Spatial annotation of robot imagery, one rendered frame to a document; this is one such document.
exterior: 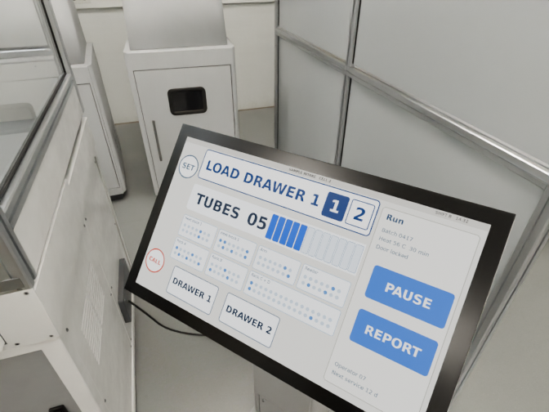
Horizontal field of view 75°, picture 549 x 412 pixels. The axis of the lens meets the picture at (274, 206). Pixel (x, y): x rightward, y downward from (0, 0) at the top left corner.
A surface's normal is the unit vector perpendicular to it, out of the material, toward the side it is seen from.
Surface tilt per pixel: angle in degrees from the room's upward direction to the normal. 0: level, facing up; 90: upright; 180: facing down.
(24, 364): 90
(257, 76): 90
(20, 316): 90
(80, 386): 90
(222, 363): 0
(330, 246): 50
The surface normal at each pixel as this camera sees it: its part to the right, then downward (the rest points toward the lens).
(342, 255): -0.40, -0.15
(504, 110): -0.95, 0.18
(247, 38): 0.31, 0.55
